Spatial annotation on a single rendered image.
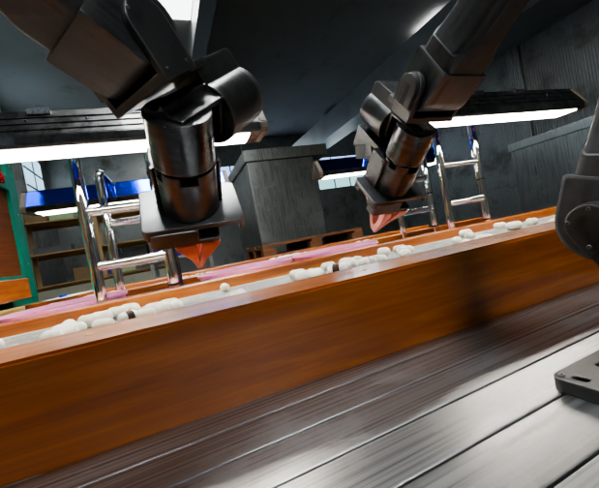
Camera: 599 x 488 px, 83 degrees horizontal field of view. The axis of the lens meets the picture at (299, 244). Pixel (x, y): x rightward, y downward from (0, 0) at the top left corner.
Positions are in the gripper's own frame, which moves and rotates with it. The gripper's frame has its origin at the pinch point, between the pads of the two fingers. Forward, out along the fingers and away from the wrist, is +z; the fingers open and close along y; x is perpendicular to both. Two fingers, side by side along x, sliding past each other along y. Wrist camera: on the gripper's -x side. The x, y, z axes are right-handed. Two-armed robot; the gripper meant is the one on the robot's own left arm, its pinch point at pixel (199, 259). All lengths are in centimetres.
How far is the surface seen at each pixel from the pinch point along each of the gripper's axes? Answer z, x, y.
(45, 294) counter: 420, -347, 205
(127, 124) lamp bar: -2.1, -31.4, 7.1
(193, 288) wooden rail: 27.7, -16.3, 1.4
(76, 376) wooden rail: -2.8, 12.8, 11.9
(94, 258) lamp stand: 25.4, -27.6, 19.9
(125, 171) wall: 542, -816, 118
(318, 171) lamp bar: 41, -69, -52
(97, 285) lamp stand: 29.1, -23.2, 20.2
